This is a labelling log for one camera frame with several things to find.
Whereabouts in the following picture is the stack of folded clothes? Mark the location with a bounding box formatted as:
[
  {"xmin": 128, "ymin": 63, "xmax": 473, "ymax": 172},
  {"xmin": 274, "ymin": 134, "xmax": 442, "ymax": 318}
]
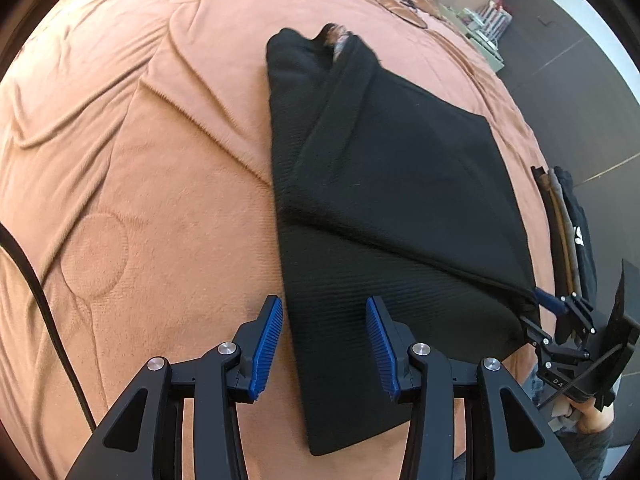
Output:
[{"xmin": 529, "ymin": 164, "xmax": 599, "ymax": 346}]

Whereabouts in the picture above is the person's right hand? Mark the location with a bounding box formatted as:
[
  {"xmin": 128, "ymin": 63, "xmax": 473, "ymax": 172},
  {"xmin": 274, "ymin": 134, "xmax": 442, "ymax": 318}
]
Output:
[{"xmin": 568, "ymin": 399, "xmax": 615, "ymax": 434}]

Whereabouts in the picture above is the cream bedside cabinet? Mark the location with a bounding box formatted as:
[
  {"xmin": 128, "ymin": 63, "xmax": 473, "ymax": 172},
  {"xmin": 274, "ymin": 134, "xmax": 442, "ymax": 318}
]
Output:
[{"xmin": 438, "ymin": 2, "xmax": 513, "ymax": 73}]

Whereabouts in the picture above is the orange bed blanket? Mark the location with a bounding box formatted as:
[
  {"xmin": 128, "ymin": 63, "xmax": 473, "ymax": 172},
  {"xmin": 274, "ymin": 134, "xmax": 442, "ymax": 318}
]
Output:
[{"xmin": 0, "ymin": 0, "xmax": 561, "ymax": 480}]

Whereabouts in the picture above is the black t-shirt floral trim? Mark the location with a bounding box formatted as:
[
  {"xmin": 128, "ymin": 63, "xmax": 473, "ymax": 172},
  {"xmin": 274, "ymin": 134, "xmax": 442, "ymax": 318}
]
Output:
[{"xmin": 266, "ymin": 29, "xmax": 539, "ymax": 456}]

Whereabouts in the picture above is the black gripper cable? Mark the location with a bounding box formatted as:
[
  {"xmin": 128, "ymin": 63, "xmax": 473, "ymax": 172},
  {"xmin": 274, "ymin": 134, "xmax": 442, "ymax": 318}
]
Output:
[{"xmin": 0, "ymin": 221, "xmax": 99, "ymax": 434}]

